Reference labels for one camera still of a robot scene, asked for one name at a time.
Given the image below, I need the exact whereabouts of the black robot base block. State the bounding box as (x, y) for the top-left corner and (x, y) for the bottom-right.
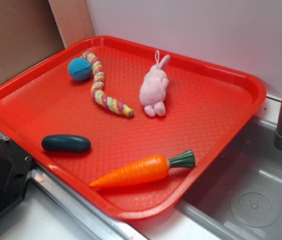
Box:
(0, 139), (34, 218)

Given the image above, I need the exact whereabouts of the red plastic tray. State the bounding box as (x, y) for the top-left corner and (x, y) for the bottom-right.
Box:
(0, 36), (266, 220)

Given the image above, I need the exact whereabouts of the pink plush bunny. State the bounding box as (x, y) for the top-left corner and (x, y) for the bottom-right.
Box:
(139, 50), (170, 117)

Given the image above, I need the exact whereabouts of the orange plastic toy carrot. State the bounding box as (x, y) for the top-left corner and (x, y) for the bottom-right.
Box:
(89, 150), (196, 189)

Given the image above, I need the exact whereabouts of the brown cardboard panel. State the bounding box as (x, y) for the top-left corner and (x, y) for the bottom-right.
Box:
(0, 0), (94, 85)

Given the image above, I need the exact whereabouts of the dark green toy cucumber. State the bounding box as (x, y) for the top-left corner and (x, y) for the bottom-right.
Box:
(41, 134), (91, 153)

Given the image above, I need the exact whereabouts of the multicolour braided rope toy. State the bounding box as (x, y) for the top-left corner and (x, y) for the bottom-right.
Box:
(81, 51), (134, 117)

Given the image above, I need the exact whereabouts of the blue knitted ball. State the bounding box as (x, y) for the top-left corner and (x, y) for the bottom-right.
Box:
(68, 58), (92, 82)

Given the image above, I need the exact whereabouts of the grey toy sink basin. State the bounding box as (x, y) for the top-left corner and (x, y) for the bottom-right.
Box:
(177, 117), (282, 240)

